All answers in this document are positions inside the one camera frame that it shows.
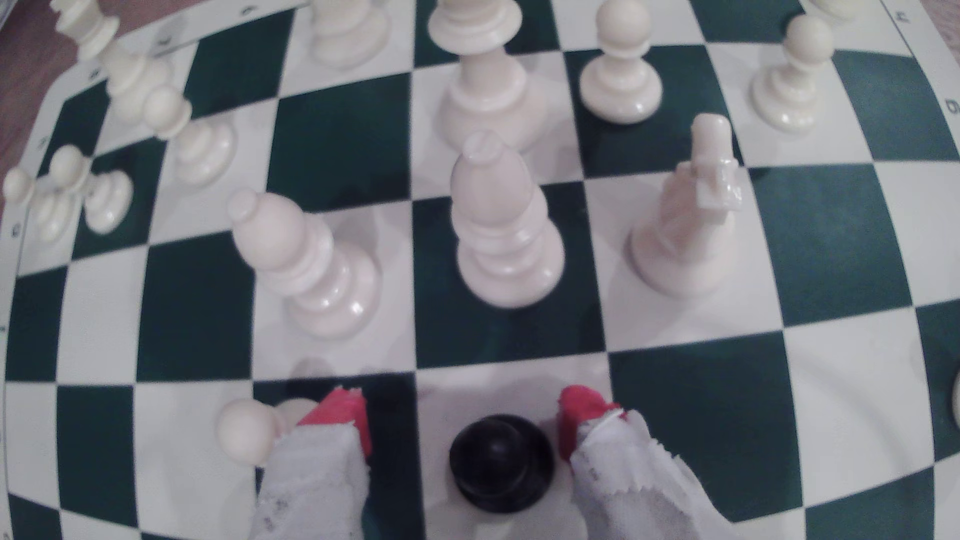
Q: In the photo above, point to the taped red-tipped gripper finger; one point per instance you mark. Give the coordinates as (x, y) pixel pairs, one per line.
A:
(315, 480)
(637, 487)

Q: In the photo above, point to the black pawn chess piece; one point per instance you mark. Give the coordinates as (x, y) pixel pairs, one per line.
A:
(501, 465)

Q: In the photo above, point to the white pawn chess piece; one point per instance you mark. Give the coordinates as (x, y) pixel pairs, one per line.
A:
(246, 432)
(105, 199)
(199, 146)
(621, 82)
(793, 90)
(49, 217)

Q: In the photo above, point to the white bishop chess piece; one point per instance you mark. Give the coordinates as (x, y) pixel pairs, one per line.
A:
(506, 232)
(311, 277)

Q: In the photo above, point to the white knight chess piece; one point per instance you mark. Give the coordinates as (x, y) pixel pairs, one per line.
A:
(686, 225)

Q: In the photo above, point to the green white chess board mat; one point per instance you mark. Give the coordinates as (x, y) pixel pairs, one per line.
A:
(825, 240)

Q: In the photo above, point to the white queen chess piece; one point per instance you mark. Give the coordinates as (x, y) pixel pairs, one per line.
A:
(487, 90)

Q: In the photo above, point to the white king chess piece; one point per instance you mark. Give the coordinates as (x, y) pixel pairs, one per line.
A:
(131, 79)

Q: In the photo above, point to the white rook chess piece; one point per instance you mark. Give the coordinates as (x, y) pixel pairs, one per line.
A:
(349, 34)

